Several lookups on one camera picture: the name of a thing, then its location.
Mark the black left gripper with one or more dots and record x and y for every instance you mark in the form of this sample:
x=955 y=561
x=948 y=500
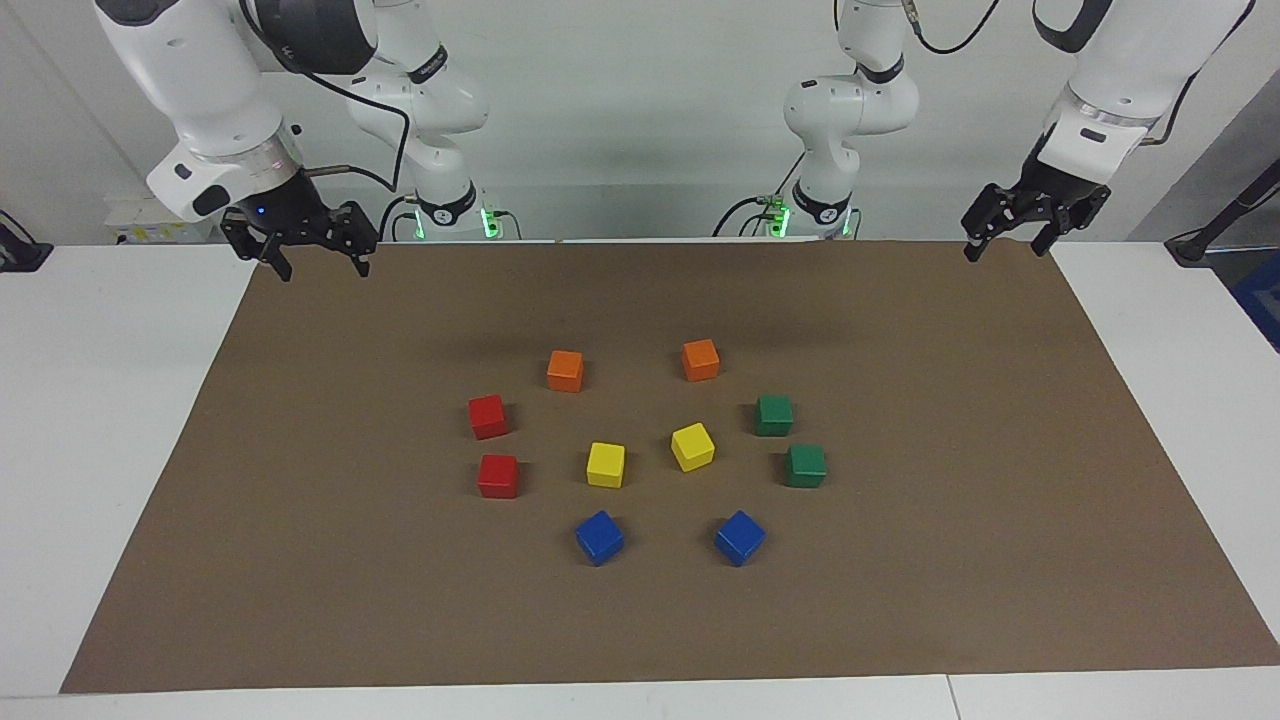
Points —
x=1058 y=188

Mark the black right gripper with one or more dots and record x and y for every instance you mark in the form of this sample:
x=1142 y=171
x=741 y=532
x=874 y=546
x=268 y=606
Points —
x=295 y=212

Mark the red wooden block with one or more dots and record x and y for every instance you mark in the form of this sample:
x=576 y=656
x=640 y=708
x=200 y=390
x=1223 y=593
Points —
x=488 y=416
x=498 y=476

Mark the green wooden block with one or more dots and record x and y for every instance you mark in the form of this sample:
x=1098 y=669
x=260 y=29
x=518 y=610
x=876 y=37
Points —
x=805 y=465
x=773 y=414

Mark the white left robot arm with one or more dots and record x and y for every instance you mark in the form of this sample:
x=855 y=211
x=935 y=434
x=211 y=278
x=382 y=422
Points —
x=850 y=100

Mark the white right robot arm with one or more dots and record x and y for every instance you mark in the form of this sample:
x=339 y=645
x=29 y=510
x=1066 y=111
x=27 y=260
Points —
x=200 y=80

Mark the black tripod stand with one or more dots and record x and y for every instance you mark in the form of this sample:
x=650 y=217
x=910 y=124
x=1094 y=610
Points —
x=1190 y=247

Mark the blue box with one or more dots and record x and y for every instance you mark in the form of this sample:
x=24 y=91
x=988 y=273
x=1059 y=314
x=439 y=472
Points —
x=1262 y=300

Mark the orange wooden block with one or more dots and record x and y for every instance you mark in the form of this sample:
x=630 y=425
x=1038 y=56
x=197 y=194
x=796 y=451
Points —
x=565 y=370
x=700 y=360

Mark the black stand foot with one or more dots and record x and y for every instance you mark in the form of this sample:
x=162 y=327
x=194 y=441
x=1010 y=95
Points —
x=20 y=255

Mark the brown table mat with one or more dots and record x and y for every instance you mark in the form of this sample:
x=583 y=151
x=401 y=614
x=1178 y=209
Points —
x=900 y=550

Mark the yellow wooden block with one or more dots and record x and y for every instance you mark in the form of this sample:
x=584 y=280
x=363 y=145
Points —
x=605 y=465
x=692 y=446

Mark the blue wooden block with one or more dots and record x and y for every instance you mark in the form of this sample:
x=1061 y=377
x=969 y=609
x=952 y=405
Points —
x=740 y=537
x=599 y=537

